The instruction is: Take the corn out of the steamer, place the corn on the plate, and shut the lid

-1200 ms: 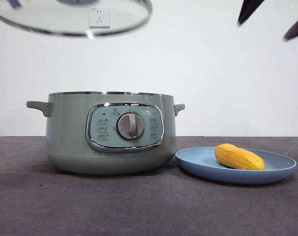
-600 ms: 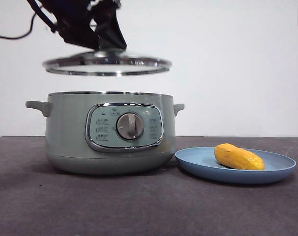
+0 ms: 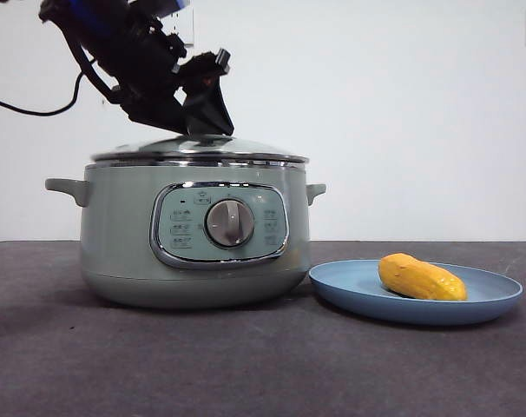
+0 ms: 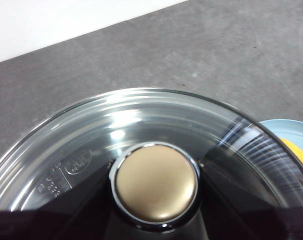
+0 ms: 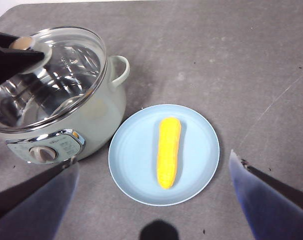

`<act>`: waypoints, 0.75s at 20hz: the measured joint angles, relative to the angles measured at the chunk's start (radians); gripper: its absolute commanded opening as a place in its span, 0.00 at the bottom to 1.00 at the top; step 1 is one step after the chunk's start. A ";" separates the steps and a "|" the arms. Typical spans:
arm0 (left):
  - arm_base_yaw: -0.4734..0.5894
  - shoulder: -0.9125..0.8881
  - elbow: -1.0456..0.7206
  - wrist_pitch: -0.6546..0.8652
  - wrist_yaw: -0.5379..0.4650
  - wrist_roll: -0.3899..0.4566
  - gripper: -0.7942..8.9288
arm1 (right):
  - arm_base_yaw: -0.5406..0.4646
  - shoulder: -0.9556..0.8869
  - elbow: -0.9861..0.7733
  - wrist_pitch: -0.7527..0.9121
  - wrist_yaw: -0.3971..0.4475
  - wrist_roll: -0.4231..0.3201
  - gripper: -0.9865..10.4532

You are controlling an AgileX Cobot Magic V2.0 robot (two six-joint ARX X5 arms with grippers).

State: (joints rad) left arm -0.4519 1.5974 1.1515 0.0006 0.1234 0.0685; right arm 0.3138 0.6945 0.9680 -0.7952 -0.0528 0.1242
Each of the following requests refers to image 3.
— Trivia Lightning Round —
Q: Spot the pale green electric steamer pot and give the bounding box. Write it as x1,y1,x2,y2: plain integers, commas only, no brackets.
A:
44,161,327,311

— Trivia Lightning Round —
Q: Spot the black cable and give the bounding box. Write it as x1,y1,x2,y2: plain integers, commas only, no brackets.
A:
0,60,95,117

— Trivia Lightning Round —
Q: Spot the white wall power socket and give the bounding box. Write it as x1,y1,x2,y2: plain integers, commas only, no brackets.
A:
175,7,196,48

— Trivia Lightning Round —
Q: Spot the blue round plate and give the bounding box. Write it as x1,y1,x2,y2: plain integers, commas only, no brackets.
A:
307,258,524,327

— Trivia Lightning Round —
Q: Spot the yellow corn cob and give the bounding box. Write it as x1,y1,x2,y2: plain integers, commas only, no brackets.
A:
378,252,469,302

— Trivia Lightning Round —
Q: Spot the glass lid with green knob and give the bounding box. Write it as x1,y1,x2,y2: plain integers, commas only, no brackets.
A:
88,132,311,169

